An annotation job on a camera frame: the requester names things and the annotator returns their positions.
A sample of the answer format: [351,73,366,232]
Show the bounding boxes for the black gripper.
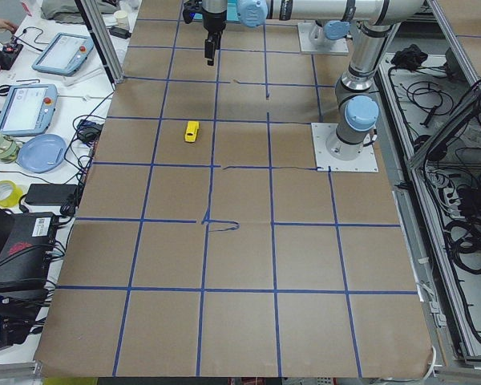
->
[202,10,227,66]

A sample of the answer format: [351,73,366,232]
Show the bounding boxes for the yellow beetle toy car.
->
[184,120,200,143]

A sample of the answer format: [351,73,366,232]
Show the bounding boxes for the white paper cup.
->
[114,10,130,30]

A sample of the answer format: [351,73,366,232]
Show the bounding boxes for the upper blue teach pendant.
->
[31,33,95,76]

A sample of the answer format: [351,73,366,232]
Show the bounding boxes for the blue teach pendant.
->
[31,33,95,76]
[0,84,58,137]

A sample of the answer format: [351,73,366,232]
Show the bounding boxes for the black cloth bundle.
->
[390,44,428,71]

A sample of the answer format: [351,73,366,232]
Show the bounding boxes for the lower blue teach pendant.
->
[0,84,58,137]

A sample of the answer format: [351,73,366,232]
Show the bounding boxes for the light blue plate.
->
[17,134,67,173]

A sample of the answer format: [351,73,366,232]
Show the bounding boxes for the black power adapter brick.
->
[25,184,77,206]

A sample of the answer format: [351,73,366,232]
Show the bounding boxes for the green masking tape rolls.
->
[0,132,22,164]

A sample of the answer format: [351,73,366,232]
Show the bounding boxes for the yellow tape roll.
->
[0,180,23,209]

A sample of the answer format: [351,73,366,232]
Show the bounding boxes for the black computer box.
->
[0,209,57,293]

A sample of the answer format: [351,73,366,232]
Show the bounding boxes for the aluminium frame post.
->
[75,0,124,84]

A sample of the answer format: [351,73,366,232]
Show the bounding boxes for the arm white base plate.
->
[311,123,378,172]
[297,20,350,56]

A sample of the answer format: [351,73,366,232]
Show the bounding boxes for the black cable bundle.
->
[440,216,481,276]

